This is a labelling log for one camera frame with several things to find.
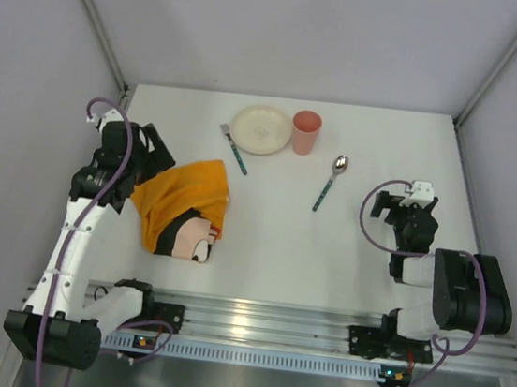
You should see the perforated grey cable duct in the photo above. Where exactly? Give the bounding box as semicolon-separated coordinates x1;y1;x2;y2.
101;331;410;385

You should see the pink plastic cup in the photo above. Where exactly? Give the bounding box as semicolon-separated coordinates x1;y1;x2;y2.
291;110;323;156

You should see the fork with teal handle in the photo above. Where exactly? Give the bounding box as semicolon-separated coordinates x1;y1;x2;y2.
219;123;248;176

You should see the cream round plate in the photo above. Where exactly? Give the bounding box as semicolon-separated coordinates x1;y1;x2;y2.
229;105;292;156

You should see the spoon with teal handle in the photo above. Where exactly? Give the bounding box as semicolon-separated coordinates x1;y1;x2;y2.
311;155;349;213

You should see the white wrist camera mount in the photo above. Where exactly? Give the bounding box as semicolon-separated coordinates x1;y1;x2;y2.
86;108;123;131
400;180;435;208

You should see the orange cartoon print cloth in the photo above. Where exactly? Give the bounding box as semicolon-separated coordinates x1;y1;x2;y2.
131;160;229;264

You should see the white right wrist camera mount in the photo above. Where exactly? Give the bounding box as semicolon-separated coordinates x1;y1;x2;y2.
400;180;435;208

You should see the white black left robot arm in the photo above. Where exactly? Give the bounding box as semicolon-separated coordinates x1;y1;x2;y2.
4;119;175;370

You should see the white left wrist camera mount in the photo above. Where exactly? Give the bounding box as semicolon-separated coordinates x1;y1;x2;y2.
86;108;123;131

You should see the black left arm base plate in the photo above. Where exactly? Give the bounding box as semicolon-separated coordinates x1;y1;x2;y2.
140;301;185;334

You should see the right aluminium frame post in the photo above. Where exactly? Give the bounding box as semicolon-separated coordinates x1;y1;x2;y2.
453;31;517;130

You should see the left aluminium frame post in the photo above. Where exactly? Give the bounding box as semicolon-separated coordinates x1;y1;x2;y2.
80;0;128;94

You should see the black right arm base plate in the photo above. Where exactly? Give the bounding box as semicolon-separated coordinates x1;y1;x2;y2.
348;325;433;365

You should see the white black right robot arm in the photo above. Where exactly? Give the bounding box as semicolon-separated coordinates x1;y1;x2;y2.
348;188;512;365

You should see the aluminium frame post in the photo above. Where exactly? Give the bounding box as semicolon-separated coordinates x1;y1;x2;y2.
453;31;517;130
80;0;128;94

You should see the aluminium mounting rail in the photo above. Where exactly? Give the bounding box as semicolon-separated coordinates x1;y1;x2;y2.
154;289;517;379

